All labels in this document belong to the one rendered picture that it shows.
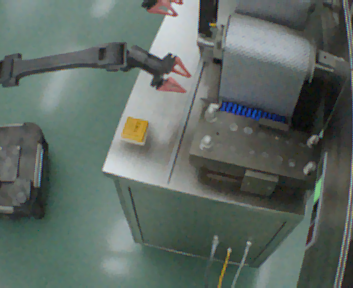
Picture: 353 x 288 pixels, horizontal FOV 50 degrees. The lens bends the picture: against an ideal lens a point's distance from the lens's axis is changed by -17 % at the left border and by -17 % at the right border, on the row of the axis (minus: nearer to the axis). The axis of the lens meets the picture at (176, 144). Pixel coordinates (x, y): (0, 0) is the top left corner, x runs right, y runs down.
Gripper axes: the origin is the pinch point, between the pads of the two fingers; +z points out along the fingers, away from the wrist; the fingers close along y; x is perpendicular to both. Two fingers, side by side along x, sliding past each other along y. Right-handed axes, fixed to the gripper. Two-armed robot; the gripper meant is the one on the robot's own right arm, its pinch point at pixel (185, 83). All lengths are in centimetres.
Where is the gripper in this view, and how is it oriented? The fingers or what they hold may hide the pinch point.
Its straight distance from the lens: 129.8
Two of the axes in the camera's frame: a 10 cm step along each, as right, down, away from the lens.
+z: 8.3, 4.4, 3.4
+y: -2.6, 8.5, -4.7
